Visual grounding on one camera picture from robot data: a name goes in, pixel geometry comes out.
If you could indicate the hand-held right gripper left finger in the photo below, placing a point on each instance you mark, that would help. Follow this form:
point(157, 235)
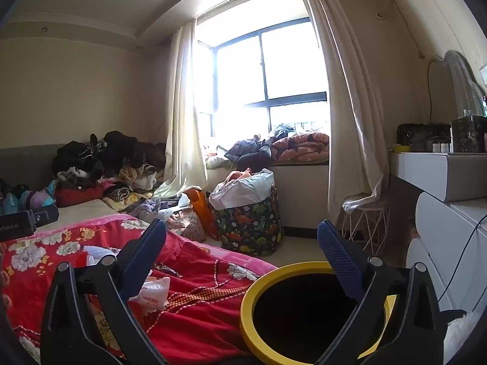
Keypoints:
point(146, 251)

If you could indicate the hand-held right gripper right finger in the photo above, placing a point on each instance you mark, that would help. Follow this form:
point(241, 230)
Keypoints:
point(338, 251)

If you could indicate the white printed plastic packet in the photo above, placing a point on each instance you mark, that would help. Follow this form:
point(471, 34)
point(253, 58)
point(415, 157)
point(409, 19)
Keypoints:
point(156, 292)

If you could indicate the yellow trash bin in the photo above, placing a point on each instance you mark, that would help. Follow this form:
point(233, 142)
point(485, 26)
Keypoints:
point(255, 292)

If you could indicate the teal purple garment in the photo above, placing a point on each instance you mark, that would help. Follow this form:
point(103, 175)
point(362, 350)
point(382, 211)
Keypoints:
point(34, 197)

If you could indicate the lavender cloth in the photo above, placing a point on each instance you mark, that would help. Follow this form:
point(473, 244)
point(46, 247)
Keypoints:
point(152, 209)

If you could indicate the floral pillow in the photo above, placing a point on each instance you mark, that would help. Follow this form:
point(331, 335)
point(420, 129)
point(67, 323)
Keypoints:
point(188, 226)

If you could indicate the beige mattress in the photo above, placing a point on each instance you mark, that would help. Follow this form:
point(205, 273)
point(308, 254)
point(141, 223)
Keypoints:
point(76, 213)

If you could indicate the red garment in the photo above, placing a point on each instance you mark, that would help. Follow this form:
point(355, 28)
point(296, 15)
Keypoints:
point(76, 196)

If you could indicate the brown striped cloth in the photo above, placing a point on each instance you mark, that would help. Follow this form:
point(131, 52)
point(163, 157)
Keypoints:
point(121, 196)

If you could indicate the grey headboard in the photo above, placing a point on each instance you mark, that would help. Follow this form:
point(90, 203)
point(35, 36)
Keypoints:
point(23, 163)

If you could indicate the orange bag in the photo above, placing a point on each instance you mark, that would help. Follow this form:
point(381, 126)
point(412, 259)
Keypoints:
point(199, 209)

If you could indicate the white window seat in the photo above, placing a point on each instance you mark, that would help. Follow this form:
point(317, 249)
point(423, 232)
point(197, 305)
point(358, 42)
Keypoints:
point(300, 194)

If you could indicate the red floral blanket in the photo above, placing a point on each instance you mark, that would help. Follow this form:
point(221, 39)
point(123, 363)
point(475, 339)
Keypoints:
point(198, 304)

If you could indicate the dinosaur print laundry basket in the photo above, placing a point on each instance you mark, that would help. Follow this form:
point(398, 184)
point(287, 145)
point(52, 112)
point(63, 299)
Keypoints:
point(251, 224)

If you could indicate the white drawer cabinet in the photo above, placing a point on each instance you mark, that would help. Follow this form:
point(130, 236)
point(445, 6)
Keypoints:
point(437, 228)

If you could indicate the pile of dark clothes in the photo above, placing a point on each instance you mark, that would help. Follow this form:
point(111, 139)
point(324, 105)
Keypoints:
point(114, 152)

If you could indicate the orange patterned quilt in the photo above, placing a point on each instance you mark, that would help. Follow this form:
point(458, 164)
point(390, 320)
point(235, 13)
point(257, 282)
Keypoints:
point(300, 146)

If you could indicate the white clothes bundle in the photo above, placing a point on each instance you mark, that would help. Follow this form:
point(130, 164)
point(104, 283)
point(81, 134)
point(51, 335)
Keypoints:
point(243, 192)

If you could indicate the white vanity desk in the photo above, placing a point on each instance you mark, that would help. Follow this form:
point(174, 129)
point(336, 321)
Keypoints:
point(426, 171)

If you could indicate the small yellow item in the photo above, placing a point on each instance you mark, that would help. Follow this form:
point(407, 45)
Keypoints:
point(402, 148)

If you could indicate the cream curtain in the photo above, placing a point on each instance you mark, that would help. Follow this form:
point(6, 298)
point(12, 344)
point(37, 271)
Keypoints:
point(182, 121)
point(350, 121)

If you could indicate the dark blue jacket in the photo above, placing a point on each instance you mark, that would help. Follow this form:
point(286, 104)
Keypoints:
point(247, 150)

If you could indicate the dark camouflage bag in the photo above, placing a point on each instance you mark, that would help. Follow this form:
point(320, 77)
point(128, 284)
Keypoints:
point(422, 137)

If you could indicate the dark patterned box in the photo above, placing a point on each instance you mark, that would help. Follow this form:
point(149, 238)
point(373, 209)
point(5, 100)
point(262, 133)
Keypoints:
point(468, 133)

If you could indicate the window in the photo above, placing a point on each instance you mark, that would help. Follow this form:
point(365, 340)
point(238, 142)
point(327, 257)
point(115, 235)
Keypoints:
point(262, 68)

